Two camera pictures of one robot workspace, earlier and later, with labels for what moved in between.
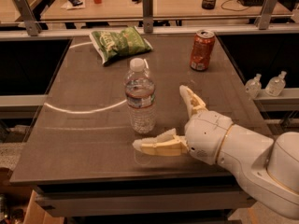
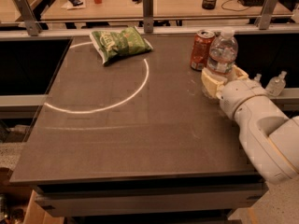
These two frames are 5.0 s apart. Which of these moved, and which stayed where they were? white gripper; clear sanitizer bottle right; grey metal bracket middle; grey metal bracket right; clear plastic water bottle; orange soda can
Moved: white gripper; clear plastic water bottle
Stayed: orange soda can; clear sanitizer bottle right; grey metal bracket middle; grey metal bracket right
